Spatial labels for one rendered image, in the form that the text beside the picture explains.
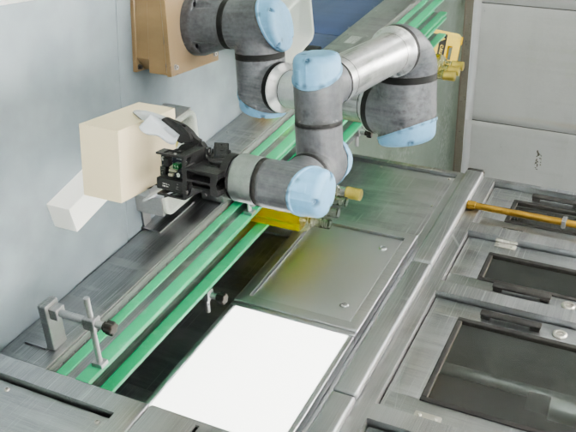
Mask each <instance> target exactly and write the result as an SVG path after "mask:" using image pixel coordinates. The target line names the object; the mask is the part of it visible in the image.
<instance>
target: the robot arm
mask: <svg viewBox="0 0 576 432"><path fill-rule="evenodd" d="M180 32H181V36H182V40H183V43H184V45H185V47H186V49H187V50H188V52H189V53H191V54H192V55H195V56H206V55H209V54H212V53H214V52H217V51H222V50H224V49H232V50H235V60H236V72H237V97H238V102H239V107H240V109H241V110H242V112H244V113H245V114H247V115H249V116H251V117H257V118H262V117H264V118H277V117H282V116H284V115H285V114H286V112H288V111H290V110H292V109H294V112H295V136H296V154H297V155H296V156H294V157H293V158H292V159H290V160H289V161H283V160H277V159H270V158H266V157H262V156H257V155H253V154H248V153H241V154H239V153H231V150H229V143H222V142H214V147H213V149H212V152H211V148H210V147H208V146H207V144H206V142H204V141H202V139H201V138H200V137H198V136H197V135H196V133H195V132H194V131H193V130H192V129H191V128H190V127H189V126H188V125H186V124H185V123H181V122H179V121H177V120H175V119H173V118H170V117H165V116H162V115H160V114H157V113H154V112H150V111H141V110H135V111H133V113H134V114H135V115H136V116H137V117H138V118H140V120H144V122H143V123H142V124H141V125H140V126H139V129H140V130H141V131H142V132H143V133H144V134H146V135H156V136H158V137H160V138H161V139H162V140H164V141H165V142H167V143H169V144H172V145H174V144H176V142H177V141H178V142H180V143H181V144H182V143H184V144H182V145H181V146H180V147H179V148H178V149H177V148H176V149H174V150H172V149H168V148H163V149H160V150H158V151H157V152H156V154H161V164H162V166H160V175H161V176H159V177H157V183H156V184H155V185H154V186H152V187H150V188H148V189H147V190H146V191H144V192H142V193H140V194H138V195H139V196H143V197H146V198H144V199H143V200H142V201H147V200H149V199H151V198H166V197H171V198H175V199H179V200H183V201H186V200H187V199H188V198H190V197H192V196H193V195H196V194H198V193H199V192H201V191H202V190H205V191H209V192H210V196H214V197H219V196H222V197H224V198H228V199H232V200H234V201H239V202H243V203H247V204H249V205H250V206H251V207H254V206H258V207H265V208H269V209H273V210H278V211H281V212H286V213H292V214H294V215H296V216H299V217H305V216H307V217H311V218H321V217H323V216H324V215H326V214H327V213H328V211H329V208H330V206H332V204H333V199H334V196H335V190H336V186H337V185H338V184H339V183H341V182H342V181H343V179H344V178H345V176H346V175H347V174H348V173H349V171H350V170H351V167H352V153H351V150H350V148H348V145H347V144H346V143H345V142H344V141H343V119H344V120H348V121H352V122H357V123H361V124H362V126H363V127H364V128H365V129H366V130H367V131H368V132H370V133H374V134H378V137H377V140H378V142H379V144H380V145H381V146H384V147H409V146H415V145H419V144H422V143H424V142H427V141H430V140H431V139H432V138H433V137H434V136H435V129H436V120H437V119H438V118H437V117H436V108H437V72H438V63H437V58H436V54H435V50H434V48H433V46H432V45H431V44H430V42H429V40H428V39H427V38H426V36H425V35H424V34H423V33H421V32H420V31H419V30H417V29H416V28H414V27H412V26H410V25H406V24H402V23H398V24H391V25H388V26H386V27H383V28H381V29H380V30H378V31H377V32H376V33H375V34H374V36H373V37H372V39H370V40H368V41H365V42H363V43H362V44H360V45H356V46H354V47H352V48H350V49H348V50H346V51H342V52H340V53H338V52H336V51H330V50H311V51H302V52H299V53H298V54H296V56H294V58H293V61H292V63H287V62H286V61H285V51H287V50H289V49H290V48H291V45H292V42H293V40H292V38H293V36H294V28H293V21H292V18H291V13H290V11H289V10H288V8H287V7H286V5H285V4H284V3H283V2H282V1H280V0H183V5H182V8H181V13H180Z"/></svg>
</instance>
